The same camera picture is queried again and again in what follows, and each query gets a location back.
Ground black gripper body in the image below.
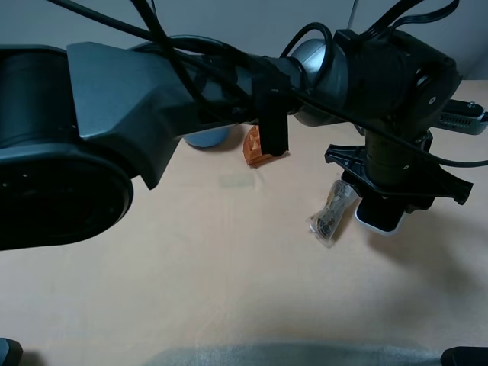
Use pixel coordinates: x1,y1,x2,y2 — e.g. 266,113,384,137
325,132,473,214

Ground black and white phone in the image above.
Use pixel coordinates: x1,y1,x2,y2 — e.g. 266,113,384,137
355,197,406,236

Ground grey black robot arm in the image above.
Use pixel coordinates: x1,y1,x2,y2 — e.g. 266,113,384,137
1,31,472,250

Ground orange toy waffle wedge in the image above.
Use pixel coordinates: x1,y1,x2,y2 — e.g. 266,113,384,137
242,125,289,169

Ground blue plastic bowl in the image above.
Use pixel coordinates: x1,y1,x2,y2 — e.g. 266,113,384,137
184,127,230,149

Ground grey foam pad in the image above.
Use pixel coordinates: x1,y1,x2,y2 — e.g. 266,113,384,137
147,341,441,365

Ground cable in clear plastic bag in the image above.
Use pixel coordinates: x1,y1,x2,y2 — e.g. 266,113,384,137
307,178,359,249

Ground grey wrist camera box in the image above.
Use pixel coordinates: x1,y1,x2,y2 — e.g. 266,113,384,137
435,99,487,136

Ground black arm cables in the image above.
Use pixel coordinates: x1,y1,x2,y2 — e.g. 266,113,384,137
45,0,488,168

